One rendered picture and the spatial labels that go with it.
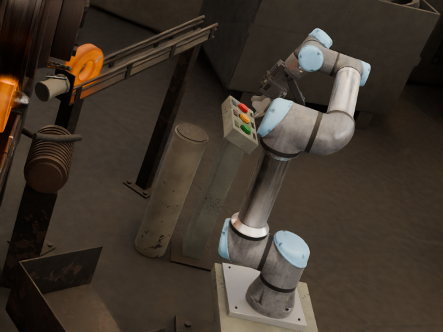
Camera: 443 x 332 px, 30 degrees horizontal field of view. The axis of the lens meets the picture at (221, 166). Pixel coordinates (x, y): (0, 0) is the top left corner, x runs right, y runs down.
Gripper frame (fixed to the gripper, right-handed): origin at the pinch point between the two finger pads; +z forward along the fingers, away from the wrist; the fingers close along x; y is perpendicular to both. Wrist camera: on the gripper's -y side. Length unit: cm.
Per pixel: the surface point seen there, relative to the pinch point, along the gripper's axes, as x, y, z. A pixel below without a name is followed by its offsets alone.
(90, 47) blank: 11, 60, 9
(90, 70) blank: 8, 55, 16
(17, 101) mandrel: 63, 75, 9
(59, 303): 104, 48, 23
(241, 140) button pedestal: 4.6, 0.2, 8.7
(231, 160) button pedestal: -2.4, -5.1, 19.9
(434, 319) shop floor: -2, -117, 28
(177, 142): 0.7, 15.2, 24.1
